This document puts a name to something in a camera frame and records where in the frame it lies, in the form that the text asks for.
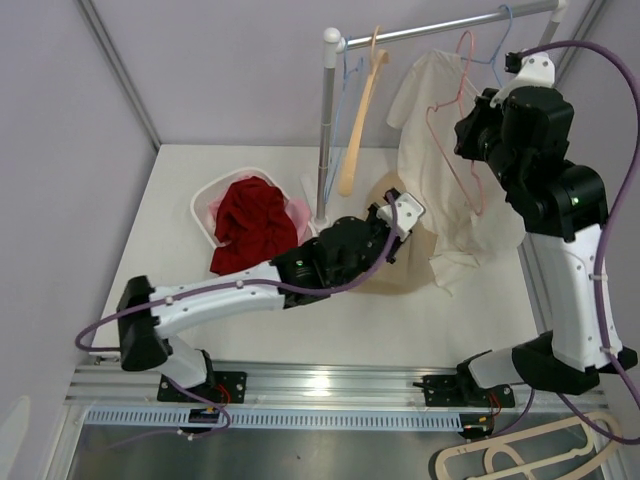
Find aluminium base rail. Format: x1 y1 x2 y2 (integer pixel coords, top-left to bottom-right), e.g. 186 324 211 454
64 363 607 414

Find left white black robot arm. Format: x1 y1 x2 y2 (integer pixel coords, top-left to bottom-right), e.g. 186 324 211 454
117 189 425 401

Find cream hanger on floor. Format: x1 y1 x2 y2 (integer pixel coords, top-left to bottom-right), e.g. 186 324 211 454
433 416 619 479

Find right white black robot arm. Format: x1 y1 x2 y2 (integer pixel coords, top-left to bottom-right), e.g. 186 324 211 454
454 86 639 405

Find red t shirt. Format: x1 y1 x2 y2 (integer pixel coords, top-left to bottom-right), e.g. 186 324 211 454
210 176 298 275

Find light blue wire hanger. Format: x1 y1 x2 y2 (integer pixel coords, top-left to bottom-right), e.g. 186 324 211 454
323 36 364 203

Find white slotted cable duct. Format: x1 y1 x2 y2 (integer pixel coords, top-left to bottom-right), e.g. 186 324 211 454
85 407 463 432

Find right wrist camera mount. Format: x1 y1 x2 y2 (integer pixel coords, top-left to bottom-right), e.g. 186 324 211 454
490 52 555 108

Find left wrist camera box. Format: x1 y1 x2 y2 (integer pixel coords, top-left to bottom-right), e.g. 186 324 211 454
376 192 426 242

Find pink wire hanger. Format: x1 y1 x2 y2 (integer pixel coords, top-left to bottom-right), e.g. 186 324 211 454
425 29 487 217

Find pink t shirt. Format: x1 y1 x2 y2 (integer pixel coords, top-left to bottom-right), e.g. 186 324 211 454
202 169 314 246

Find cream white t shirt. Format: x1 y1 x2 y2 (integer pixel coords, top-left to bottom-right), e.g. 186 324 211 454
387 50 525 293

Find silver clothes rack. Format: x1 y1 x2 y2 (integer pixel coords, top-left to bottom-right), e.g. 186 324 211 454
308 1 569 229

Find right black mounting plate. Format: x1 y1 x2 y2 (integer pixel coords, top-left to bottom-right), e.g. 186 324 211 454
412 374 516 408

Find beige t shirt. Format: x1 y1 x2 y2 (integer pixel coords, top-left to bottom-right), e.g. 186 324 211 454
344 169 439 297

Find beige plastic hanger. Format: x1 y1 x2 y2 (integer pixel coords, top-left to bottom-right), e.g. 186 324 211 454
338 25 389 197

